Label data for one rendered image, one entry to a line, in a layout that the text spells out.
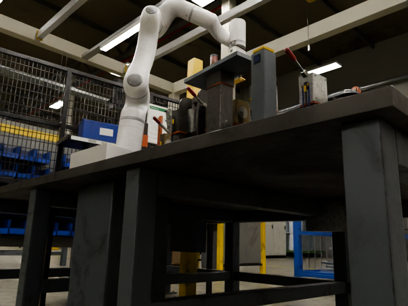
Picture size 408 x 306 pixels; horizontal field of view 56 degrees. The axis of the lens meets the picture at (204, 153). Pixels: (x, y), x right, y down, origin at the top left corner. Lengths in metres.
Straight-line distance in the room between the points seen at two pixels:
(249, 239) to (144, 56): 3.97
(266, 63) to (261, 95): 0.13
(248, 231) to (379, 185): 4.79
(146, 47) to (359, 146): 1.40
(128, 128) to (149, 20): 0.56
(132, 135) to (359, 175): 1.21
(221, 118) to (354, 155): 0.89
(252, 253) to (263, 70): 4.31
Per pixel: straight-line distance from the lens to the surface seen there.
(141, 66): 1.91
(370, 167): 0.78
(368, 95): 0.77
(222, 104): 1.62
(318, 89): 1.53
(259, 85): 1.46
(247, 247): 5.48
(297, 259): 3.92
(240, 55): 1.57
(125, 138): 1.79
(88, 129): 2.51
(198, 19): 2.11
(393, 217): 0.79
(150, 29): 2.02
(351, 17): 5.64
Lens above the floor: 0.41
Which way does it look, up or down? 13 degrees up
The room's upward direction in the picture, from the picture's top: 2 degrees clockwise
